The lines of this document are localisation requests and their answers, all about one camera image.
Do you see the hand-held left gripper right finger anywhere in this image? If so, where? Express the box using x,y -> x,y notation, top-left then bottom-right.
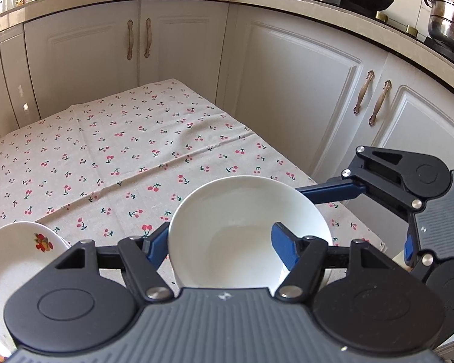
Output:
271,222 -> 400,302

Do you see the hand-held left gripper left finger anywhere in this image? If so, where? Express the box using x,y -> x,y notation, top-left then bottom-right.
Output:
55,222 -> 174,302

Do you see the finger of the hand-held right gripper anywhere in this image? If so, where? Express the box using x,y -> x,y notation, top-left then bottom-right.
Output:
297,145 -> 426,212
403,231 -> 437,282

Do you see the white pink-floral bowl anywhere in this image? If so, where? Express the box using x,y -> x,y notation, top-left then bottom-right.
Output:
167,176 -> 333,297

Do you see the white fruit-print plate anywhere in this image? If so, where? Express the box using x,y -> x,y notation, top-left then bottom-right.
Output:
0,221 -> 73,363

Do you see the cherry-print tablecloth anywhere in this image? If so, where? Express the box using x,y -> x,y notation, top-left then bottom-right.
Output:
0,79 -> 388,296

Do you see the black gas stove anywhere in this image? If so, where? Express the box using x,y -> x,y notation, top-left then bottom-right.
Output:
323,0 -> 454,65

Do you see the stainless steel pot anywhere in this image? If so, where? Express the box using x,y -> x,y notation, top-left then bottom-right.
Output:
421,0 -> 454,51

